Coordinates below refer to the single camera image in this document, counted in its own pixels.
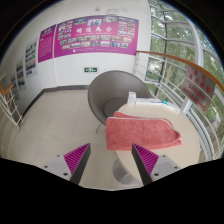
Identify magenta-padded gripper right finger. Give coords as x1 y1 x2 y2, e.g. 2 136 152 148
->
130 142 183 187

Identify flat white blue box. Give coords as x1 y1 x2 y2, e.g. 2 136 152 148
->
135 97 151 106
148 97 164 107

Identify small white box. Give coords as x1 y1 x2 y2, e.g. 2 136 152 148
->
127 91 137 107

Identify narrow magenta text poster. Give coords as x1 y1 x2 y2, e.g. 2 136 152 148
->
37 24 57 64

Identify pink towel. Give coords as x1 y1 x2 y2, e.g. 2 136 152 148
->
105 110 184 152

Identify white framed window wall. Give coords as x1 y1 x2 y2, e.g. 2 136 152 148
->
146 0 224 161

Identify short white orange-topped railing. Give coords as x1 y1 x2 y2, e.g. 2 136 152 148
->
0 83 25 130

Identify white photo wall board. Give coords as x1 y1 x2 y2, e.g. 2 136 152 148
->
24 39 39 78
15 56 27 91

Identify clear red-lettered warning sign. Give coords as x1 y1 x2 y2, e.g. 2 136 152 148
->
181 64 217 116

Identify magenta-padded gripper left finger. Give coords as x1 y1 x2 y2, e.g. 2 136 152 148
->
41 142 92 186

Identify large magenta photo poster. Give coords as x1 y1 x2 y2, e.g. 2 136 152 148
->
53 14 140 59

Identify green exit sign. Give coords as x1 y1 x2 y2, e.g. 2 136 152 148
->
83 66 98 74

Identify grey table pedestal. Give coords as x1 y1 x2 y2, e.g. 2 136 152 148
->
111 151 144 187

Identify white railing with orange handrail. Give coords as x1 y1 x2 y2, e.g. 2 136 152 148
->
133 49 224 164

